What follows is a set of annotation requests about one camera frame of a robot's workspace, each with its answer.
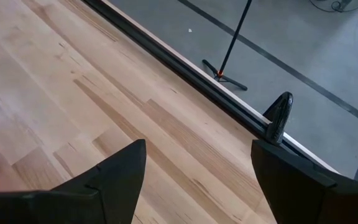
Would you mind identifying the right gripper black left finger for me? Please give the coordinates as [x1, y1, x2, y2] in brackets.
[52, 139, 147, 224]

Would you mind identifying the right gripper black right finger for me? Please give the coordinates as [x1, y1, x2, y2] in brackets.
[251, 139, 358, 224]

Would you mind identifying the black tripod stand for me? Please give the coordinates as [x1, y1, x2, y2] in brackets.
[201, 0, 253, 91]

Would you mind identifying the black frame clamp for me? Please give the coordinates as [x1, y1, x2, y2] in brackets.
[262, 91, 294, 146]

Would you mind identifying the black cable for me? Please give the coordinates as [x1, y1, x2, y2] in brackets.
[308, 0, 358, 13]

